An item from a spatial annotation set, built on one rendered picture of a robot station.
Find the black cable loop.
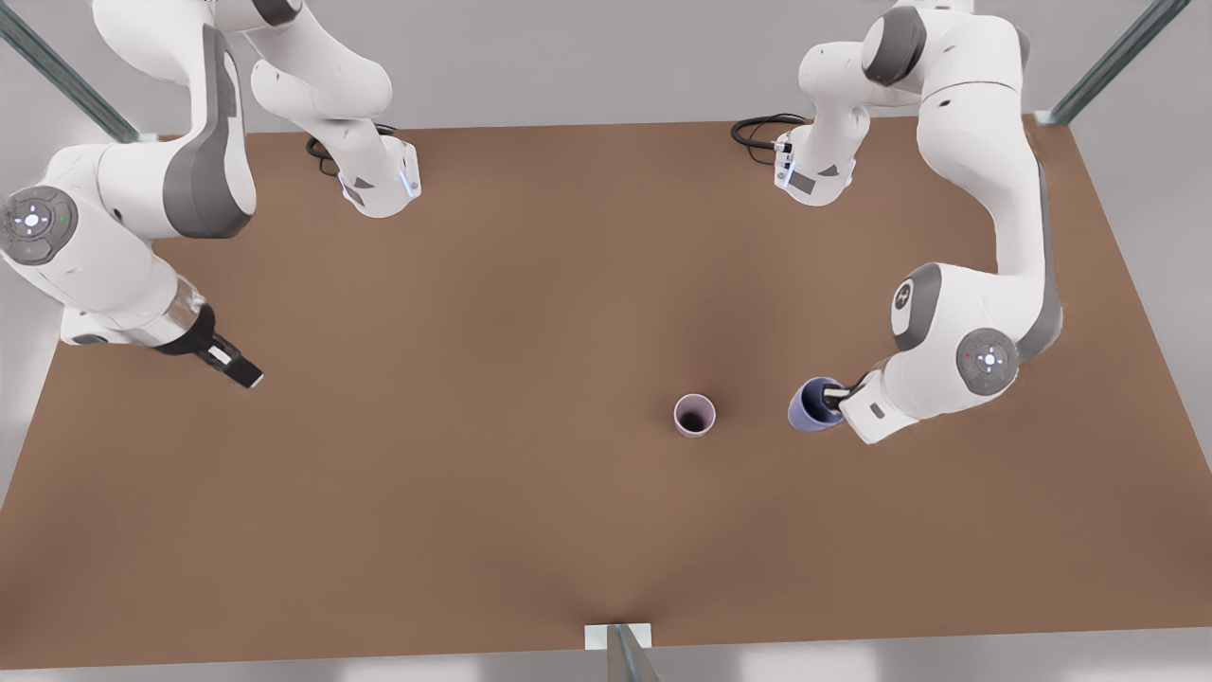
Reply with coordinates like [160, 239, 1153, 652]
[731, 114, 809, 168]
[306, 123, 399, 178]

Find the purple cup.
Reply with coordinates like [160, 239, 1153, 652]
[788, 377, 847, 433]

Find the pink cup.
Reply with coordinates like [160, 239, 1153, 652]
[673, 393, 717, 439]

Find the silver frame post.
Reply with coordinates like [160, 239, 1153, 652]
[0, 5, 158, 144]
[1034, 0, 1192, 127]
[584, 623, 663, 682]

